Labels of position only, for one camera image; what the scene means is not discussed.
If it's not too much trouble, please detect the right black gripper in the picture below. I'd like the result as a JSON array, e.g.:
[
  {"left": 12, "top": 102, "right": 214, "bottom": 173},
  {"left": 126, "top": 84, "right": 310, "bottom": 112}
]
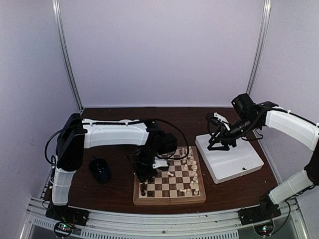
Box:
[{"left": 208, "top": 116, "right": 260, "bottom": 151}]

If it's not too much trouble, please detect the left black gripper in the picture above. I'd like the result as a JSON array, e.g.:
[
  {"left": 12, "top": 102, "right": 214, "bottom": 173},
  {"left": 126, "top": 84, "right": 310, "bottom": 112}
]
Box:
[{"left": 132, "top": 146, "right": 158, "bottom": 183}]

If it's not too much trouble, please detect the white plastic compartment tray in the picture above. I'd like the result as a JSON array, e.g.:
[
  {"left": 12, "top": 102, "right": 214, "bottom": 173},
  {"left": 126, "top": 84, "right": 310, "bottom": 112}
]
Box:
[{"left": 195, "top": 134, "right": 264, "bottom": 184}]

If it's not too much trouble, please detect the wooden chess board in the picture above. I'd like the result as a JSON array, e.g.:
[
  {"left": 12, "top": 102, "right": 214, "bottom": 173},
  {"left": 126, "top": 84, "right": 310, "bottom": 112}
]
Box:
[{"left": 133, "top": 146, "right": 206, "bottom": 206}]

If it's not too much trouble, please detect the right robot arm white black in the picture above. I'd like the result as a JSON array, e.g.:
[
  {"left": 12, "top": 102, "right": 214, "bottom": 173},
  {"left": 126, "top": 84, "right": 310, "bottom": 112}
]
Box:
[{"left": 205, "top": 93, "right": 319, "bottom": 220}]

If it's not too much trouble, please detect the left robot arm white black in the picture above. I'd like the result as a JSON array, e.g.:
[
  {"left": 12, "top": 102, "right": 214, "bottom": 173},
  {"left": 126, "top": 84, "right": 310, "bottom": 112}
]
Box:
[{"left": 46, "top": 113, "right": 177, "bottom": 221}]

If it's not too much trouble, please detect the row of white chess pieces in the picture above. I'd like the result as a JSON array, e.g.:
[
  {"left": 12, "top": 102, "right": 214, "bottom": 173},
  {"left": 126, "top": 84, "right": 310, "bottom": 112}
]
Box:
[{"left": 175, "top": 146, "right": 200, "bottom": 197}]

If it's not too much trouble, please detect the dark blue mug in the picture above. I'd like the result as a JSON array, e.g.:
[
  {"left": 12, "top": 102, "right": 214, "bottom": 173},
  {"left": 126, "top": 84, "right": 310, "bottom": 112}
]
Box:
[{"left": 88, "top": 157, "right": 112, "bottom": 184}]

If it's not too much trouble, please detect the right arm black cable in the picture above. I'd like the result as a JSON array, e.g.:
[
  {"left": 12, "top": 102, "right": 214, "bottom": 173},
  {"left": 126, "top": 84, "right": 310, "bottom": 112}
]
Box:
[{"left": 205, "top": 113, "right": 265, "bottom": 144}]

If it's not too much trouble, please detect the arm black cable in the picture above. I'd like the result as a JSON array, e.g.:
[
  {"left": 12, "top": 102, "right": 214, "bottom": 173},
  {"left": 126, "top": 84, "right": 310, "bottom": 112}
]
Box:
[
  {"left": 44, "top": 119, "right": 190, "bottom": 170},
  {"left": 205, "top": 113, "right": 265, "bottom": 144}
]

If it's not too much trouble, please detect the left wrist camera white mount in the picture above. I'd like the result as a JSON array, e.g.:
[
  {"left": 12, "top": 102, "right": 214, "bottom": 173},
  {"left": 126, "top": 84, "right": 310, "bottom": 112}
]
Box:
[{"left": 152, "top": 158, "right": 169, "bottom": 169}]

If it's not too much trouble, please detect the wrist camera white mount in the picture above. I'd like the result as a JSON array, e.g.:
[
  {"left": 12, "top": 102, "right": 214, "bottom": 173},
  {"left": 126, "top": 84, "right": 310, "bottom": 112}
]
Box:
[
  {"left": 205, "top": 112, "right": 230, "bottom": 131},
  {"left": 152, "top": 158, "right": 169, "bottom": 169}
]

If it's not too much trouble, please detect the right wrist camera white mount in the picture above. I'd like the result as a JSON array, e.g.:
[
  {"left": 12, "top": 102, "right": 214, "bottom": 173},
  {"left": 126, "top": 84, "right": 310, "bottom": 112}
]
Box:
[{"left": 205, "top": 112, "right": 230, "bottom": 131}]

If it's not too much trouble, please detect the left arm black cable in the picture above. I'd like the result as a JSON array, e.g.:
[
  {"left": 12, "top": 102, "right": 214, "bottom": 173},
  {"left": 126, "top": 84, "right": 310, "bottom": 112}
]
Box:
[{"left": 44, "top": 119, "right": 190, "bottom": 170}]

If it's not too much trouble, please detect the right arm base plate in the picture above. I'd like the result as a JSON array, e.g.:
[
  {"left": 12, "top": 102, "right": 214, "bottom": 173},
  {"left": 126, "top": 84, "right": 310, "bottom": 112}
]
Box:
[{"left": 238, "top": 206, "right": 281, "bottom": 225}]

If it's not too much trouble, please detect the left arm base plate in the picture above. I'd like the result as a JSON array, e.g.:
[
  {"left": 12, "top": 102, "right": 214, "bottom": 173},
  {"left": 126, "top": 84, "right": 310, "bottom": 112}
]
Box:
[{"left": 45, "top": 206, "right": 89, "bottom": 226}]

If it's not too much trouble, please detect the right aluminium frame post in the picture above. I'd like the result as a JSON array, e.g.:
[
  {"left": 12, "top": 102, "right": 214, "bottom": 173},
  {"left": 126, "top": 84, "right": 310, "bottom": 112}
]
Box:
[{"left": 246, "top": 0, "right": 272, "bottom": 95}]

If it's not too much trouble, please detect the aluminium frame post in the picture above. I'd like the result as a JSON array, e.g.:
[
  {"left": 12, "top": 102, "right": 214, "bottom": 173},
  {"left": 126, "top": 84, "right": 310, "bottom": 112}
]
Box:
[
  {"left": 246, "top": 0, "right": 272, "bottom": 95},
  {"left": 52, "top": 0, "right": 84, "bottom": 112}
]

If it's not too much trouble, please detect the left aluminium frame post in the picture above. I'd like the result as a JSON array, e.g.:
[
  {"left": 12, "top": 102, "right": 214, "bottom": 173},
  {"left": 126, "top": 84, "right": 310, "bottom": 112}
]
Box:
[{"left": 52, "top": 0, "right": 84, "bottom": 112}]

